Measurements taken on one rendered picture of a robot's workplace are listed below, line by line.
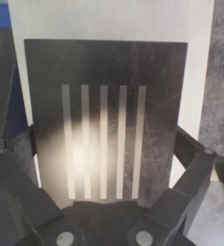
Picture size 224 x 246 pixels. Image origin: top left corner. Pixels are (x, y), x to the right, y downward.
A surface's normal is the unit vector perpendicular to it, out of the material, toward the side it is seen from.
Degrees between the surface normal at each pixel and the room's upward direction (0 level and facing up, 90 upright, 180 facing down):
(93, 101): 0
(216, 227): 0
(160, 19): 0
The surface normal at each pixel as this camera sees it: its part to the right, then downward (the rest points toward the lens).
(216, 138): 0.03, 0.30
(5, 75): 0.00, -0.33
